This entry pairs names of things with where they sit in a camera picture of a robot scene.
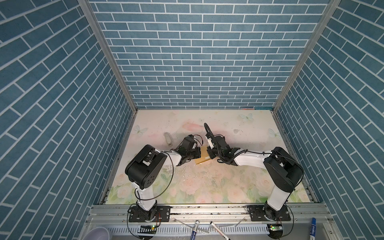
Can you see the metal corner post left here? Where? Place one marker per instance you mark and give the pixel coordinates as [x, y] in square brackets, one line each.
[92, 20]

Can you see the grey stapler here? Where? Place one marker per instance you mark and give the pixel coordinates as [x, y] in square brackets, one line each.
[168, 138]

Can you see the circuit board green led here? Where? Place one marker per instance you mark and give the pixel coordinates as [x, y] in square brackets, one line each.
[275, 231]
[146, 232]

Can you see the blue marker pen left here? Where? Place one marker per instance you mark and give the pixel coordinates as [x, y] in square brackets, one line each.
[195, 229]

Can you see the left circuit board green led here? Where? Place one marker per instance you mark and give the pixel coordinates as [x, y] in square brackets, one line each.
[146, 232]

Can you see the white cup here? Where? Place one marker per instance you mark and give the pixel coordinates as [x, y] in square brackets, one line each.
[98, 233]

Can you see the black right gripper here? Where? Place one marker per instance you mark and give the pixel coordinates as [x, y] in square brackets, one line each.
[210, 152]

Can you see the black marker pen middle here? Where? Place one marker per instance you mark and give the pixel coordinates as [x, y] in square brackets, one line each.
[219, 231]

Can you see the brown kraft envelope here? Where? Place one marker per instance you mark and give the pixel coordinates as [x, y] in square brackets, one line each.
[204, 156]

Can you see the blue marker pen right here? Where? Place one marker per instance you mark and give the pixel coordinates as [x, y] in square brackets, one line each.
[312, 234]

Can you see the blue marker pen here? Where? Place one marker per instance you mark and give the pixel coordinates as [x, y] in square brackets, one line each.
[312, 234]
[195, 229]

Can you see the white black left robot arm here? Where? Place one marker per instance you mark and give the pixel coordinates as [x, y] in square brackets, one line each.
[144, 168]

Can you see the right circuit board green led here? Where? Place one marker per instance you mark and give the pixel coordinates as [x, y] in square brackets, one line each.
[275, 231]

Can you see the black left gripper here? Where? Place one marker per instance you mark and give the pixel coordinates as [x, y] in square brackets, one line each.
[197, 151]

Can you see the metal corner post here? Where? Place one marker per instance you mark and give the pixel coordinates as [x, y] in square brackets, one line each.
[92, 20]
[318, 30]

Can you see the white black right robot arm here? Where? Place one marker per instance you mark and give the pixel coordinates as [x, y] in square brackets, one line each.
[286, 173]

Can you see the metal corner post right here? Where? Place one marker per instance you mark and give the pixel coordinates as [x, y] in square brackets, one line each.
[318, 30]

